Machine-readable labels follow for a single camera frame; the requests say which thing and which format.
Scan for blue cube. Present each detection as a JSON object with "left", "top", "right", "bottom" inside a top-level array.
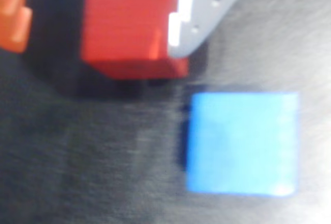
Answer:
[{"left": 185, "top": 92, "right": 300, "bottom": 198}]

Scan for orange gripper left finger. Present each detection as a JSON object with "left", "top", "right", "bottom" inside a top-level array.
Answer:
[{"left": 0, "top": 0, "right": 33, "bottom": 54}]

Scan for red cube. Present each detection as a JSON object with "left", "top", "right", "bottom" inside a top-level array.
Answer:
[{"left": 79, "top": 0, "right": 189, "bottom": 80}]

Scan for black table mat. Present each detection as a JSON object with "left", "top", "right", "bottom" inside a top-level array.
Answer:
[{"left": 0, "top": 0, "right": 331, "bottom": 224}]

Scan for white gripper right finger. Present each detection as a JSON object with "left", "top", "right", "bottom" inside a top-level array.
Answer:
[{"left": 168, "top": 0, "right": 257, "bottom": 58}]

